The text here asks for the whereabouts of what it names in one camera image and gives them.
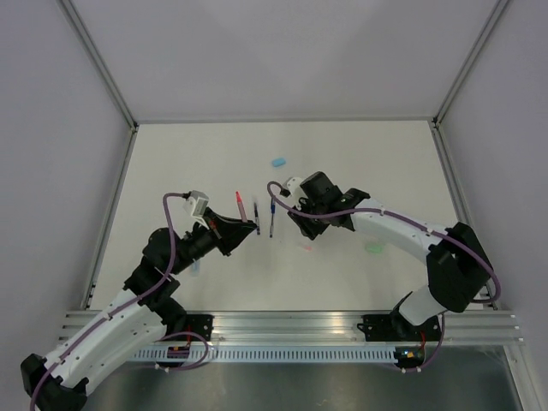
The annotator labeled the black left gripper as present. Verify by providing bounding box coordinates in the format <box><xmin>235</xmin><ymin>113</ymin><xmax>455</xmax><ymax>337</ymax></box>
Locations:
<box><xmin>170</xmin><ymin>207</ymin><xmax>257</xmax><ymax>275</ymax></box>

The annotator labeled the pink highlighter pen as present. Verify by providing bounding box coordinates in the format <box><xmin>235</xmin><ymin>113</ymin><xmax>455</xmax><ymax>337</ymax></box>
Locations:
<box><xmin>235</xmin><ymin>191</ymin><xmax>247</xmax><ymax>222</ymax></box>

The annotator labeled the blue gel pen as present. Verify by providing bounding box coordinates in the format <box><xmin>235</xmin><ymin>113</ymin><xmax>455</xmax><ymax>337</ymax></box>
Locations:
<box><xmin>269</xmin><ymin>198</ymin><xmax>276</xmax><ymax>238</ymax></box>

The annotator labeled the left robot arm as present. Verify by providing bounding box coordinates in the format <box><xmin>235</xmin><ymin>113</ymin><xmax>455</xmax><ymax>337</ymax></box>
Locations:
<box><xmin>21</xmin><ymin>209</ymin><xmax>256</xmax><ymax>410</ymax></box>

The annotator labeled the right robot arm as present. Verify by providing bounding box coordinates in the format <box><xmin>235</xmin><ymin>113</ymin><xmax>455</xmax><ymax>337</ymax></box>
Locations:
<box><xmin>280</xmin><ymin>171</ymin><xmax>494</xmax><ymax>340</ymax></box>

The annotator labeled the blue highlighter pen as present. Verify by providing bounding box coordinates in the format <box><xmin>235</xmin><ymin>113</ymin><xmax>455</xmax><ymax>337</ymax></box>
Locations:
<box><xmin>190</xmin><ymin>260</ymin><xmax>200</xmax><ymax>277</ymax></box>

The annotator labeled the light blue highlighter cap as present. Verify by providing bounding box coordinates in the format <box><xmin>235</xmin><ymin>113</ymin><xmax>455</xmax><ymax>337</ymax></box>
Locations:
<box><xmin>271</xmin><ymin>158</ymin><xmax>286</xmax><ymax>168</ymax></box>

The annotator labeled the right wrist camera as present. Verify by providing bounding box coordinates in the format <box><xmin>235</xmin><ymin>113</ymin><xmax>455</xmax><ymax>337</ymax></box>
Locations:
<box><xmin>280</xmin><ymin>176</ymin><xmax>305</xmax><ymax>201</ymax></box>

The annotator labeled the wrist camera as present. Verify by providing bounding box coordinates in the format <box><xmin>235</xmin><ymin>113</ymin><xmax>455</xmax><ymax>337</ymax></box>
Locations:
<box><xmin>280</xmin><ymin>176</ymin><xmax>305</xmax><ymax>201</ymax></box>
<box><xmin>183</xmin><ymin>190</ymin><xmax>210</xmax><ymax>226</ymax></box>

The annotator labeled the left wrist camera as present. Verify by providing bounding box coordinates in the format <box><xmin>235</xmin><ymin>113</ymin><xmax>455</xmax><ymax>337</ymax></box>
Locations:
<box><xmin>183</xmin><ymin>190</ymin><xmax>210</xmax><ymax>226</ymax></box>

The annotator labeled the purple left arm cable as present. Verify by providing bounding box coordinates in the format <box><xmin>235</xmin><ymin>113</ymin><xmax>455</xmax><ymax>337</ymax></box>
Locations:
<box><xmin>28</xmin><ymin>190</ymin><xmax>194</xmax><ymax>411</ymax></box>

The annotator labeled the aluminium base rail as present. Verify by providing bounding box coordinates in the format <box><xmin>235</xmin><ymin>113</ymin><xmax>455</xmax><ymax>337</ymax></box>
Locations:
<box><xmin>59</xmin><ymin>311</ymin><xmax>526</xmax><ymax>346</ymax></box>

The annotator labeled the white slotted cable duct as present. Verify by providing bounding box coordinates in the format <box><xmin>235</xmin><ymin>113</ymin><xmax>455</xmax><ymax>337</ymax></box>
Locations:
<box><xmin>129</xmin><ymin>344</ymin><xmax>397</xmax><ymax>365</ymax></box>

